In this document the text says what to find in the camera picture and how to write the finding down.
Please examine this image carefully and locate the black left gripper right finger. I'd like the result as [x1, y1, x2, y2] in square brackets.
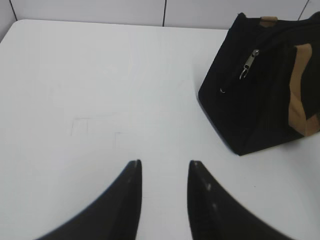
[188, 160, 288, 240]

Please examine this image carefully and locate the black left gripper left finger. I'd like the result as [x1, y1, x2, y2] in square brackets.
[40, 159, 142, 240]

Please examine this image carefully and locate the black canvas tote bag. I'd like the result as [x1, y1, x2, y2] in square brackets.
[198, 12, 320, 156]

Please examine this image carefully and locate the metal zipper pull with ring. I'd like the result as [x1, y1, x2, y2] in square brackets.
[239, 49, 260, 80]

